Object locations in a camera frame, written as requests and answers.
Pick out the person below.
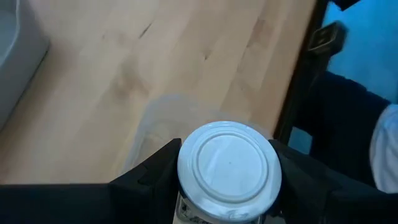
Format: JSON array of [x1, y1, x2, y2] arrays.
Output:
[[294, 71, 398, 194]]

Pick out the white-lid glass spice jar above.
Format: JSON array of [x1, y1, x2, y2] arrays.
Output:
[[172, 120, 283, 224]]

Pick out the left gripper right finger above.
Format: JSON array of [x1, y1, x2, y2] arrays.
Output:
[[269, 139, 398, 224]]

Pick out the light grey plastic bin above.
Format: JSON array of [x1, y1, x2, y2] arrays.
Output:
[[0, 0, 50, 131]]

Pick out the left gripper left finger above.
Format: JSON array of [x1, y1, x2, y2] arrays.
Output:
[[0, 138, 183, 224]]

